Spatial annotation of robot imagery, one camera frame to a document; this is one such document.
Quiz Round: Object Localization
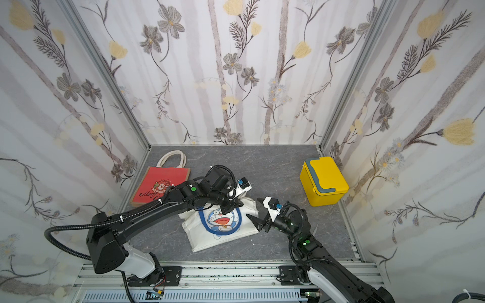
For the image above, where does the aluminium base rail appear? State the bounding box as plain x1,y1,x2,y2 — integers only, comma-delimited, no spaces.
69,260,391,303

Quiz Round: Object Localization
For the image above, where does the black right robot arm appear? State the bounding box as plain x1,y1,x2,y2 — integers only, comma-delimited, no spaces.
247,203,395,302

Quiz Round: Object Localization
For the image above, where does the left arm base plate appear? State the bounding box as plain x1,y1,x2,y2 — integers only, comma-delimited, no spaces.
127,266,183,287

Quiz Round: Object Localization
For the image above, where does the white Doraemon canvas bag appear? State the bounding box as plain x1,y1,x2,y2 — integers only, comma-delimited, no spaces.
179,196,259,253

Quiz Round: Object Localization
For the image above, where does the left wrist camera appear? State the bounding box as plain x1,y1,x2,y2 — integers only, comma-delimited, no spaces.
232,178,252,198

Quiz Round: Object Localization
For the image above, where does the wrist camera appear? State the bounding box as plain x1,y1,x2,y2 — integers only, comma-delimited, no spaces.
232,178,252,198
263,196,283,222

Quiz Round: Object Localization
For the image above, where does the yellow cooler box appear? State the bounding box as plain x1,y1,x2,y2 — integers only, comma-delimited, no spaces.
299,157,349,207

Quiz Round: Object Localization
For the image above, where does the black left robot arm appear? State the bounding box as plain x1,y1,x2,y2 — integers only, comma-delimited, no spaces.
44,165,251,279

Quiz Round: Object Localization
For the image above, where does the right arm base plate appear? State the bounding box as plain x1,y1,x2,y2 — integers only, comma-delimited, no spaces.
277,265,312,285

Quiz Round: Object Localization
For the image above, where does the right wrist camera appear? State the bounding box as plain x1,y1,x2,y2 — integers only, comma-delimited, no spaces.
263,196,283,222

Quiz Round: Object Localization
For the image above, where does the red Christmas jute bag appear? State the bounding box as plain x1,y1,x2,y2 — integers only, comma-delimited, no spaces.
130,150,191,207

